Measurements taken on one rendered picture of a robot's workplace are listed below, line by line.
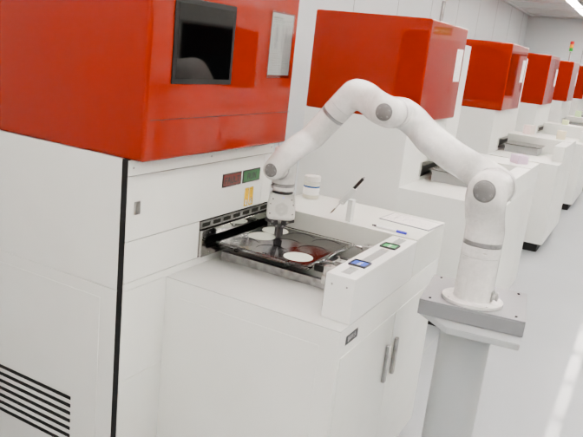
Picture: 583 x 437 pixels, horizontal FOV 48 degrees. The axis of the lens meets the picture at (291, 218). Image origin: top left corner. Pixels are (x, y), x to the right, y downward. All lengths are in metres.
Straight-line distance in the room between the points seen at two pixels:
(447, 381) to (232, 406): 0.68
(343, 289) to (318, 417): 0.39
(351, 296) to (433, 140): 0.56
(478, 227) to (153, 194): 0.99
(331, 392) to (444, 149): 0.80
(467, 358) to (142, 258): 1.05
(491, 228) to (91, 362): 1.30
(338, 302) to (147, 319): 0.63
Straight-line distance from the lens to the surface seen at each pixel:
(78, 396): 2.31
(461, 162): 2.10
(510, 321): 2.08
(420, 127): 2.14
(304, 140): 2.25
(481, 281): 2.10
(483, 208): 2.01
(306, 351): 1.95
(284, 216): 2.36
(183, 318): 2.17
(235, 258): 2.33
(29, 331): 2.39
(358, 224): 2.48
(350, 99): 2.19
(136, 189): 1.96
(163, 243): 2.12
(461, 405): 2.24
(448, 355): 2.18
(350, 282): 1.89
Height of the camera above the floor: 1.58
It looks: 15 degrees down
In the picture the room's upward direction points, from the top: 6 degrees clockwise
